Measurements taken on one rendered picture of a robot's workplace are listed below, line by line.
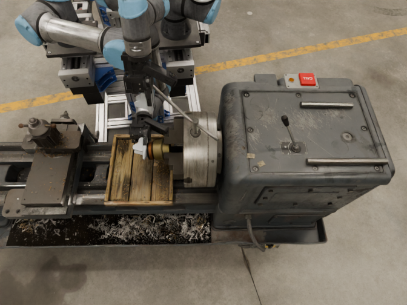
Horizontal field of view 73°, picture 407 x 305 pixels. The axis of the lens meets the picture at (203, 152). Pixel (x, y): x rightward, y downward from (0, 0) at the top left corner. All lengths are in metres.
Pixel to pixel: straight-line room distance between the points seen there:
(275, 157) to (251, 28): 2.61
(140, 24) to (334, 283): 2.05
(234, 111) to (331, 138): 0.36
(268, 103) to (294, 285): 1.45
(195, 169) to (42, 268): 1.58
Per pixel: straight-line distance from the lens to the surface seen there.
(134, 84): 0.90
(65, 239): 1.72
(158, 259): 2.13
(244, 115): 1.06
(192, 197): 1.30
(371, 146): 1.17
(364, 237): 2.51
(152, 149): 1.14
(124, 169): 1.37
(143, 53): 0.85
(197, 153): 1.00
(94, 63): 1.56
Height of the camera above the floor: 2.10
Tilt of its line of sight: 63 degrees down
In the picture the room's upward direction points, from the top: 5 degrees clockwise
